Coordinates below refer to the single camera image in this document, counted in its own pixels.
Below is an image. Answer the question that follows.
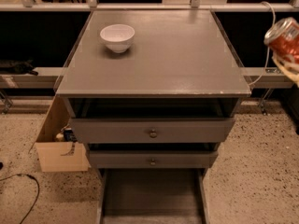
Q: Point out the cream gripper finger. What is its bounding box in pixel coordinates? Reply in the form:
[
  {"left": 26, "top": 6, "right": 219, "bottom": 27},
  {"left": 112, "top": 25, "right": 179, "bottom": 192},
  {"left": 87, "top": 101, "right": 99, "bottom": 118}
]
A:
[{"left": 272, "top": 53, "right": 299, "bottom": 88}]

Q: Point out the grey drawer cabinet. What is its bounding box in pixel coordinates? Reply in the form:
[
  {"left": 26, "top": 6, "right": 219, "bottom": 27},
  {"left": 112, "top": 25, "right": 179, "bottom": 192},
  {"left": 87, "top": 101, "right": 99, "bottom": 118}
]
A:
[{"left": 57, "top": 10, "right": 250, "bottom": 224}]

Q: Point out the round top drawer knob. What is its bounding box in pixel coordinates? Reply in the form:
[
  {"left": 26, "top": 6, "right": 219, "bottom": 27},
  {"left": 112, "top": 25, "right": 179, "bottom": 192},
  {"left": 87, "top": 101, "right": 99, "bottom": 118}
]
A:
[{"left": 149, "top": 130, "right": 157, "bottom": 138}]

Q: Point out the round drawer knob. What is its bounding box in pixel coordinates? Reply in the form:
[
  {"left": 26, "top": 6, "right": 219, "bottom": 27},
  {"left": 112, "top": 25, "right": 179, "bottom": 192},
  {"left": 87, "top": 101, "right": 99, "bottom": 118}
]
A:
[
  {"left": 149, "top": 130, "right": 157, "bottom": 138},
  {"left": 150, "top": 159, "right": 156, "bottom": 166}
]

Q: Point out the round middle drawer knob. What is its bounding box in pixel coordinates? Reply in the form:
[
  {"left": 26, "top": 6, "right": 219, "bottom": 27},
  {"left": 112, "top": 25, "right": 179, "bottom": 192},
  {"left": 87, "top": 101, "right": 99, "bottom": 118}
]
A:
[{"left": 150, "top": 159, "right": 156, "bottom": 166}]

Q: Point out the grey bottom drawer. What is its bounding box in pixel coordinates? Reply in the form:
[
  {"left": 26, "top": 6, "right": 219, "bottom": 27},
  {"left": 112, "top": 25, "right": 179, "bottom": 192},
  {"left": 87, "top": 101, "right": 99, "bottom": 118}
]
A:
[{"left": 96, "top": 169, "right": 210, "bottom": 224}]

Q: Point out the grey drawer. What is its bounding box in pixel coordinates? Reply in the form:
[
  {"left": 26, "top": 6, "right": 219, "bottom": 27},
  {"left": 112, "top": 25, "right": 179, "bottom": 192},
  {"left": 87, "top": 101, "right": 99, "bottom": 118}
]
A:
[
  {"left": 96, "top": 169, "right": 210, "bottom": 224},
  {"left": 87, "top": 150, "right": 218, "bottom": 169},
  {"left": 70, "top": 118, "right": 235, "bottom": 144}
]

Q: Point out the grey middle drawer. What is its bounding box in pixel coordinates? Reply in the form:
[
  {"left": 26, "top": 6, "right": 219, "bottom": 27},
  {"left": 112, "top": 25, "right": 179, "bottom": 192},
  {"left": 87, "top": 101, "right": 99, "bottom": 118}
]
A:
[{"left": 87, "top": 150, "right": 218, "bottom": 169}]

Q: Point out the grey top drawer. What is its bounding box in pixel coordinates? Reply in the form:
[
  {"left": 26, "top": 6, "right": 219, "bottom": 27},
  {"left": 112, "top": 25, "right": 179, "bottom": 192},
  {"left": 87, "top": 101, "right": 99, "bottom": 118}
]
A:
[{"left": 70, "top": 118, "right": 235, "bottom": 144}]

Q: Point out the white ceramic bowl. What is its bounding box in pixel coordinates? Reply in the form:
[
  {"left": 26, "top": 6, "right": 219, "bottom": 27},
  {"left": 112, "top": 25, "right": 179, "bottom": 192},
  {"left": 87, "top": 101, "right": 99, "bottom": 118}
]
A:
[{"left": 100, "top": 24, "right": 135, "bottom": 53}]

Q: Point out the wooden side box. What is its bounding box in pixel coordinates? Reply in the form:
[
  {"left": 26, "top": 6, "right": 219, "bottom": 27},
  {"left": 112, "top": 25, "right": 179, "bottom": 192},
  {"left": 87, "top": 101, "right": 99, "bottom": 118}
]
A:
[{"left": 35, "top": 97, "right": 90, "bottom": 172}]

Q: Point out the white hanging cable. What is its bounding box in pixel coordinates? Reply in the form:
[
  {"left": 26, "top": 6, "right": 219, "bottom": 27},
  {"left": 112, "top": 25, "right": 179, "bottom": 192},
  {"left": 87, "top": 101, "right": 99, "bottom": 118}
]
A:
[{"left": 248, "top": 1, "right": 278, "bottom": 87}]

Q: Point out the black object on rail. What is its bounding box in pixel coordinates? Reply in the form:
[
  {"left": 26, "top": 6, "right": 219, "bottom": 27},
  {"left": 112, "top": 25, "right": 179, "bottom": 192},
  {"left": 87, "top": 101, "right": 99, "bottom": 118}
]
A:
[{"left": 0, "top": 60, "right": 38, "bottom": 76}]

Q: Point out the black floor cable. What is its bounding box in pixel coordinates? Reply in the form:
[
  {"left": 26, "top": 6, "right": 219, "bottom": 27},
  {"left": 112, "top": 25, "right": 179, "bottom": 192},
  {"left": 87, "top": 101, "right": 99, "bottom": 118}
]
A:
[{"left": 0, "top": 173, "right": 41, "bottom": 224}]

